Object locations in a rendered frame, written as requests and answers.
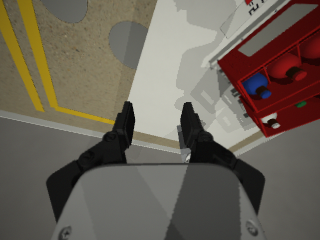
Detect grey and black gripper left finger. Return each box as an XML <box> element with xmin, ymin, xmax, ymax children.
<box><xmin>46</xmin><ymin>101</ymin><xmax>135</xmax><ymax>223</ymax></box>

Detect dark blue bottle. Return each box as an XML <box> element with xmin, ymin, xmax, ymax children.
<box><xmin>242</xmin><ymin>72</ymin><xmax>271</xmax><ymax>99</ymax></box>

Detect white paper pick list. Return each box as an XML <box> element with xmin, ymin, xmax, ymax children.
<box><xmin>220</xmin><ymin>0</ymin><xmax>267</xmax><ymax>39</ymax></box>

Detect green bottle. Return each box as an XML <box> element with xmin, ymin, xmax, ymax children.
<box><xmin>294</xmin><ymin>101</ymin><xmax>306</xmax><ymax>108</ymax></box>

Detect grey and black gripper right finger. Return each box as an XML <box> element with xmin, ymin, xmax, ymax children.
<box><xmin>180</xmin><ymin>102</ymin><xmax>265</xmax><ymax>216</ymax></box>

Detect red crate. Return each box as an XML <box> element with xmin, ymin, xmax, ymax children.
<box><xmin>218</xmin><ymin>0</ymin><xmax>320</xmax><ymax>104</ymax></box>
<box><xmin>239</xmin><ymin>82</ymin><xmax>320</xmax><ymax>133</ymax></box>

